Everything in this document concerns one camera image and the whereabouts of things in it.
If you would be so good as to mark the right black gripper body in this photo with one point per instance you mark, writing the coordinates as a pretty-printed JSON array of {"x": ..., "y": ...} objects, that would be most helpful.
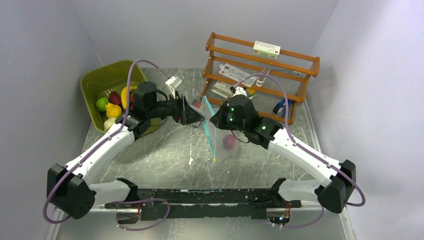
[{"x": 227, "y": 122}]

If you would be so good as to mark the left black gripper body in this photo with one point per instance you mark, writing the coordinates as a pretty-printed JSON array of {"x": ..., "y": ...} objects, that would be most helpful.
[{"x": 163, "y": 109}]

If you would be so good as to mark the purple onion toy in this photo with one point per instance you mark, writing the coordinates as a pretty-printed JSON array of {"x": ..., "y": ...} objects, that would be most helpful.
[{"x": 229, "y": 142}]

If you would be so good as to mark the clear zip bag blue zipper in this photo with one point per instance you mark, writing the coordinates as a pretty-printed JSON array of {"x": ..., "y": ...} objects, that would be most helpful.
[{"x": 215, "y": 136}]

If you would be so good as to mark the yellow pear toy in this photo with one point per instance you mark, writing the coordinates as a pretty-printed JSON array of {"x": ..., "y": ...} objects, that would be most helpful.
[{"x": 113, "y": 110}]

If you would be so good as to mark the dark red sweet potato toy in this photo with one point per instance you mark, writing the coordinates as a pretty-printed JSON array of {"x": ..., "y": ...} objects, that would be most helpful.
[{"x": 115, "y": 98}]

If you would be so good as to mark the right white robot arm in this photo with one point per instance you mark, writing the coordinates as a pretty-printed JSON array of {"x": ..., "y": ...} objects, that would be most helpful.
[{"x": 334, "y": 181}]

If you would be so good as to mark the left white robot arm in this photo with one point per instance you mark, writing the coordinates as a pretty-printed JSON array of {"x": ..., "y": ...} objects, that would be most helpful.
[{"x": 71, "y": 189}]

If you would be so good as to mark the pack of coloured markers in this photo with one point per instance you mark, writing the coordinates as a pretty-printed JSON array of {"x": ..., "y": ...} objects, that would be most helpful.
[{"x": 197, "y": 106}]

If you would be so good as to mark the red chili toy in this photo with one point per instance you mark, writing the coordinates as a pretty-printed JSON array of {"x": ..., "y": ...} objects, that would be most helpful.
[{"x": 131, "y": 102}]

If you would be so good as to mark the yellow banana toy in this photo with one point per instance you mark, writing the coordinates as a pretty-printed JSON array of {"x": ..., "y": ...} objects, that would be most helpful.
[{"x": 126, "y": 95}]

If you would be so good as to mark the small white box lower shelf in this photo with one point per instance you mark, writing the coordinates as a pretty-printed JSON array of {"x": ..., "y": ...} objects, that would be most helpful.
[{"x": 222, "y": 89}]

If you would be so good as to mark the blue stapler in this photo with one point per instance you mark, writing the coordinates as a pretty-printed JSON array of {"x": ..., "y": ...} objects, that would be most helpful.
[{"x": 280, "y": 108}]

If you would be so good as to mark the flat white packaged item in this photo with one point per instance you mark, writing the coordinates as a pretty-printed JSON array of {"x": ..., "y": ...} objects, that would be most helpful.
[{"x": 237, "y": 74}]

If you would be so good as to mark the pale green cabbage toy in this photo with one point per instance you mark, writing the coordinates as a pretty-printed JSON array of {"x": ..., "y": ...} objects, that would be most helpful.
[{"x": 109, "y": 123}]

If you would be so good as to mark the green lime toy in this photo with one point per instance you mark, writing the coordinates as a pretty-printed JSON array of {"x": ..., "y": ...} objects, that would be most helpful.
[{"x": 101, "y": 104}]

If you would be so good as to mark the orange wooden shelf rack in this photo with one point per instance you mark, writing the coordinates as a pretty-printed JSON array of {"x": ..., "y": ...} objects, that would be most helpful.
[{"x": 292, "y": 70}]

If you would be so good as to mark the olive green plastic basket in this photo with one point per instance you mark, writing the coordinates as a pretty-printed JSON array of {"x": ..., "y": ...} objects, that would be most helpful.
[{"x": 99, "y": 83}]

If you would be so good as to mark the white green box on shelf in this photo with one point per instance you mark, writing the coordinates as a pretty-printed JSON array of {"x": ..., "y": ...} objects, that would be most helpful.
[{"x": 266, "y": 50}]

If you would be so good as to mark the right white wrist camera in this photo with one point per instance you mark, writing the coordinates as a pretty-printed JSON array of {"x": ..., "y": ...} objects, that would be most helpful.
[{"x": 238, "y": 90}]

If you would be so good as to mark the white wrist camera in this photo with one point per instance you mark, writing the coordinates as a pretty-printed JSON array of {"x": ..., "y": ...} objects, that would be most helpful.
[
  {"x": 173, "y": 83},
  {"x": 238, "y": 90}
]

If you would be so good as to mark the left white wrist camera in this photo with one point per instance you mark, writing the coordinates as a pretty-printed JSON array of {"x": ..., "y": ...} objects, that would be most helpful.
[{"x": 173, "y": 83}]

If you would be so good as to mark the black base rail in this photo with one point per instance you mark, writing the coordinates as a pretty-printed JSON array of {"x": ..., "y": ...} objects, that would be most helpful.
[{"x": 210, "y": 203}]

